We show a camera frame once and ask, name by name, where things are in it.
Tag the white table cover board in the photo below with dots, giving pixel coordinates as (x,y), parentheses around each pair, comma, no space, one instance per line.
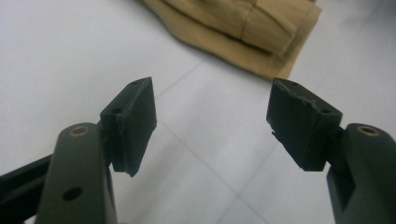
(62,46)

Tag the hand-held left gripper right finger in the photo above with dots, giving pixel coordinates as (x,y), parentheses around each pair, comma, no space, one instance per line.
(299,130)

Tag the tan children's pants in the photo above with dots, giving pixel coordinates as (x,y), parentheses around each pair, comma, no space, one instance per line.
(236,28)

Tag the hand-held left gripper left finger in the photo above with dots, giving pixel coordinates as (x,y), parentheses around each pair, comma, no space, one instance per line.
(130,130)

